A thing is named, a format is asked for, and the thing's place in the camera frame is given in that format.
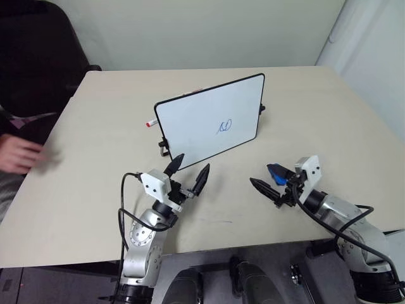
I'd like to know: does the black chair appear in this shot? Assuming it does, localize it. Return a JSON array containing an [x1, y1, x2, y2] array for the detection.
[[0, 0, 103, 110]]

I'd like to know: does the person's bare hand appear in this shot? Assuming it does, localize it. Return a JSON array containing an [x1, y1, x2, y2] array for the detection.
[[0, 134, 44, 175]]

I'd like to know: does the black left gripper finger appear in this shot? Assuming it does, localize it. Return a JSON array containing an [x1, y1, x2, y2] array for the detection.
[[189, 163, 211, 199], [163, 153, 185, 176]]

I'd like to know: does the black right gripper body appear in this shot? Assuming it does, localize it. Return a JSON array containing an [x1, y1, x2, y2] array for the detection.
[[274, 173, 306, 209]]

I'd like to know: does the black-framed small whiteboard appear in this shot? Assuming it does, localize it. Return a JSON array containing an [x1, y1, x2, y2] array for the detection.
[[153, 73, 266, 172]]

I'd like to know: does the person in dark clothing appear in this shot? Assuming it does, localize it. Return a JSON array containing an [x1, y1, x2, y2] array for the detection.
[[0, 104, 58, 224]]

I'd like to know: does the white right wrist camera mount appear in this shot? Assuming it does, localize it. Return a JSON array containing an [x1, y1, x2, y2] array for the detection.
[[294, 155, 320, 203]]

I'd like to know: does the blue whiteboard eraser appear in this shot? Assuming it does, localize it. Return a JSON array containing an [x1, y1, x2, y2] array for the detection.
[[266, 163, 289, 186]]

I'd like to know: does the small black metal bracket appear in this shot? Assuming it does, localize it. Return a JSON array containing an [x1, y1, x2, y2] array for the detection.
[[289, 263, 305, 286]]

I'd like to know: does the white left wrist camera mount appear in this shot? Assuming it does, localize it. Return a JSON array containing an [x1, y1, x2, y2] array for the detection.
[[140, 168, 183, 213]]

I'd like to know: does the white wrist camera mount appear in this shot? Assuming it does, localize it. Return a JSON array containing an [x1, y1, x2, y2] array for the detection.
[[294, 155, 320, 203], [140, 168, 183, 213]]

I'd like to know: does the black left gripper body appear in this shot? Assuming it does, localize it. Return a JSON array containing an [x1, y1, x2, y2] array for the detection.
[[168, 179, 196, 205]]

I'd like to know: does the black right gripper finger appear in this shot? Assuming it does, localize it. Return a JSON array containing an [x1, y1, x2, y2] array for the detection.
[[278, 167, 298, 184], [249, 177, 283, 205]]

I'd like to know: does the dark rounded shape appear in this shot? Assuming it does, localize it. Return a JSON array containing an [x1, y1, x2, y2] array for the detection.
[[166, 267, 204, 304], [228, 255, 287, 304]]

